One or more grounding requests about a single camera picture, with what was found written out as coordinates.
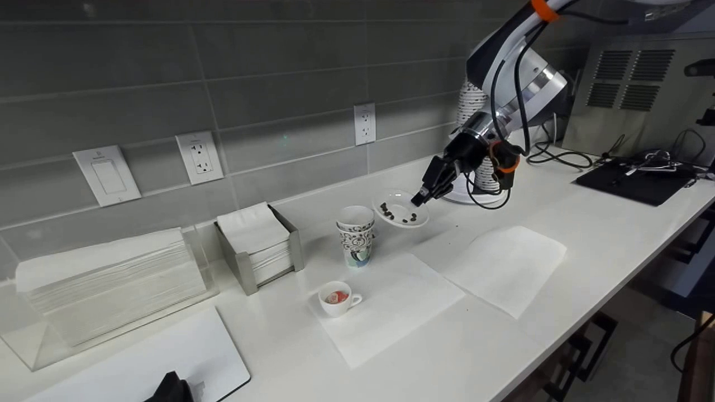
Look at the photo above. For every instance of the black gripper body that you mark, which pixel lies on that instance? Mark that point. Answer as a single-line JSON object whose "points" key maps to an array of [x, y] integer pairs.
{"points": [[468, 156]]}

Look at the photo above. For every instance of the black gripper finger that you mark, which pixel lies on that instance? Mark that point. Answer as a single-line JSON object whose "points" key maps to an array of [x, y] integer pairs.
{"points": [[436, 173], [436, 190]]}

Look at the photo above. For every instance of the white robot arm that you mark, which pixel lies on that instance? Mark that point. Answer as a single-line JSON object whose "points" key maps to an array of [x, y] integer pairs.
{"points": [[539, 82]]}

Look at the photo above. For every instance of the round white cup tray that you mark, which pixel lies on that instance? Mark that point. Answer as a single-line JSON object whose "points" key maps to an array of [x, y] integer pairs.
{"points": [[480, 196]]}

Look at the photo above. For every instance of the white paper napkin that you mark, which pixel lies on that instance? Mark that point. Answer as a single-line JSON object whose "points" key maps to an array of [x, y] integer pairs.
{"points": [[506, 264], [394, 305]]}

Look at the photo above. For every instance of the red pieces in cup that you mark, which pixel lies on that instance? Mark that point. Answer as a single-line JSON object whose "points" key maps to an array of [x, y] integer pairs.
{"points": [[335, 295]]}

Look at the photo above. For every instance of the metal napkin holder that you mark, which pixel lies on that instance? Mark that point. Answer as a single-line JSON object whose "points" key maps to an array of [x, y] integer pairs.
{"points": [[286, 247]]}

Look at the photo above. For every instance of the black counter mat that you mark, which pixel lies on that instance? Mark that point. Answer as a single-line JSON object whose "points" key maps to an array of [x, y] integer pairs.
{"points": [[633, 187]]}

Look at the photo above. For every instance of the folded white napkin stack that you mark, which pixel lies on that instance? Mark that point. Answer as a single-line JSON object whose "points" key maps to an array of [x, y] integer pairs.
{"points": [[249, 232]]}

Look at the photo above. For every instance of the black metal stool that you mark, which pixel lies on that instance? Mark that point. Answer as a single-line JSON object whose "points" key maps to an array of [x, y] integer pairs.
{"points": [[599, 325]]}

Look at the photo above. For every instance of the dark blue cabinet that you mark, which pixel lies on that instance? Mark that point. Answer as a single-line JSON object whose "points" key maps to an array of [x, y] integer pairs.
{"points": [[684, 275]]}

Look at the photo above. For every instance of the small black object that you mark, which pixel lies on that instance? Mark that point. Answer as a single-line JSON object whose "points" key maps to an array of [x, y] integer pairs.
{"points": [[170, 389]]}

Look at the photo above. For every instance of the wrist camera orange mount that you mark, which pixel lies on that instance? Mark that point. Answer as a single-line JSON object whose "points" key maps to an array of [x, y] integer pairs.
{"points": [[506, 157]]}

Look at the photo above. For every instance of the white wall outlet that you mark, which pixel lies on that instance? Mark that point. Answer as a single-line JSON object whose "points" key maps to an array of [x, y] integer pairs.
{"points": [[199, 157], [365, 123]]}

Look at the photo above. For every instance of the black wall hook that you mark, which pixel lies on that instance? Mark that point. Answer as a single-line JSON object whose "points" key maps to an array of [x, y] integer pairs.
{"points": [[705, 67], [707, 117]]}

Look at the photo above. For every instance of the brown wooden post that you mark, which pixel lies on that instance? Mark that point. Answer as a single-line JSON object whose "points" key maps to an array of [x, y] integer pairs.
{"points": [[705, 366]]}

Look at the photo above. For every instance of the white blank switch plate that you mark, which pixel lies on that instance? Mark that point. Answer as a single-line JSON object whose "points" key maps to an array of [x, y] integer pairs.
{"points": [[105, 175]]}

